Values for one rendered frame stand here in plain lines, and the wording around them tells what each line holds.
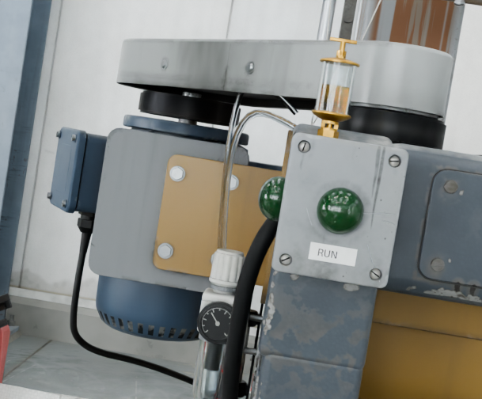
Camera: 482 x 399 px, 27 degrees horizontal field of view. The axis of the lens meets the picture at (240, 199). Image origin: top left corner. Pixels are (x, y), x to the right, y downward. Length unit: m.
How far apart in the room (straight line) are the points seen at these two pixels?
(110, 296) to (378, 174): 0.57
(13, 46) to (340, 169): 5.05
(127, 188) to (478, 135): 4.95
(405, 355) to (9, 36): 4.80
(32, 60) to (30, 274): 1.27
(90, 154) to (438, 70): 0.44
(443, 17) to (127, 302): 0.49
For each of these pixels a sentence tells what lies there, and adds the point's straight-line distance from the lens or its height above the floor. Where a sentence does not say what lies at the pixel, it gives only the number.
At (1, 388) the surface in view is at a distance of 0.89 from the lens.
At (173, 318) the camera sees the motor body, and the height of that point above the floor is 1.11.
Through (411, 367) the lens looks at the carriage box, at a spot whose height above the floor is 1.13.
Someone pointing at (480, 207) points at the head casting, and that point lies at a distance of 0.70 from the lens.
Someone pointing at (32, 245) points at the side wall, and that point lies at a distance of 6.07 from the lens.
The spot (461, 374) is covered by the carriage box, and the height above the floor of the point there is 1.13.
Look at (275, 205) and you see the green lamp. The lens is 0.64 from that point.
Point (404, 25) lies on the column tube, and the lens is 1.19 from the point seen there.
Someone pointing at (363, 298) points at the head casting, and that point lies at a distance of 0.69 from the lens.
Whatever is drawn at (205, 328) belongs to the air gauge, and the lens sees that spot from 0.89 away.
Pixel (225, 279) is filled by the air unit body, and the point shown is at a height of 1.20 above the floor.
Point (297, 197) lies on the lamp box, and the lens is 0.63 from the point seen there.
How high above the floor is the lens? 1.32
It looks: 3 degrees down
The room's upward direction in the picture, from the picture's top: 9 degrees clockwise
